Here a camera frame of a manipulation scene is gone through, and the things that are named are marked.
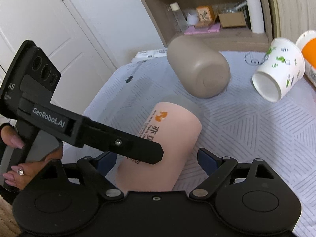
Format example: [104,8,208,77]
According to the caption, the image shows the pink paper cup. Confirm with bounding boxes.
[115,101,203,192]

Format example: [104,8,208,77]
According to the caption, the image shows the hand with pink nails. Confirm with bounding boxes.
[0,125,64,191]

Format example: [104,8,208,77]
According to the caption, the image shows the wooden shelf unit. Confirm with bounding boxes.
[141,0,273,51]

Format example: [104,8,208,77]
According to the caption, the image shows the white paper towel roll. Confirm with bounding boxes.
[246,0,265,34]

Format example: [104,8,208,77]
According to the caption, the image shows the white printed packet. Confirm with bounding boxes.
[131,48,168,62]

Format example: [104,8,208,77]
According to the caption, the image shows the small cardboard box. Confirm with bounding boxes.
[218,12,246,28]

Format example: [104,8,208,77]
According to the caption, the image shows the orange tea box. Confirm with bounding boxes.
[196,5,215,22]

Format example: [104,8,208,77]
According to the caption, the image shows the white panel door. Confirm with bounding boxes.
[1,0,115,114]

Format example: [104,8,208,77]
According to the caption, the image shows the orange and white cup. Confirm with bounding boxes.
[296,30,316,86]

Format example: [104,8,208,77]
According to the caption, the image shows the taupe plastic cup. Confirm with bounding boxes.
[166,35,231,99]

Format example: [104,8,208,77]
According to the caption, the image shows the white cup green print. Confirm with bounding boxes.
[252,38,305,103]

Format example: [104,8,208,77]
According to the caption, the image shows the clear bottle white cap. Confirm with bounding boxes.
[170,2,188,32]

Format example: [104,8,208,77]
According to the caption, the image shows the pink flat package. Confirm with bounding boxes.
[184,23,221,35]

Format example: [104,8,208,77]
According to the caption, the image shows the white patterned table cloth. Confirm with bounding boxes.
[84,51,315,236]

